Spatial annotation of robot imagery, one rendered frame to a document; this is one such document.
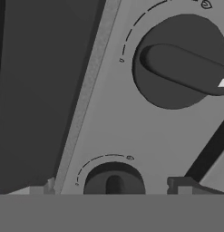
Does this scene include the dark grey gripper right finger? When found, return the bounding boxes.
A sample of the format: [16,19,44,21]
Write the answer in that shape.
[166,176,224,196]

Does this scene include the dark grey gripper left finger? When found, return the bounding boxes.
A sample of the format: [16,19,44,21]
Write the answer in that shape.
[6,177,56,196]

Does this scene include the dark grey stove knob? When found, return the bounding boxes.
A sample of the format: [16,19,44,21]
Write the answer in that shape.
[83,161,147,196]
[131,13,224,111]

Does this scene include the grey stove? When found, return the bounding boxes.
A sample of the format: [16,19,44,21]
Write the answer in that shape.
[0,0,224,196]

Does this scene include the black oven door handle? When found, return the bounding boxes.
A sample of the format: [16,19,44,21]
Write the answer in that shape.
[183,115,224,185]

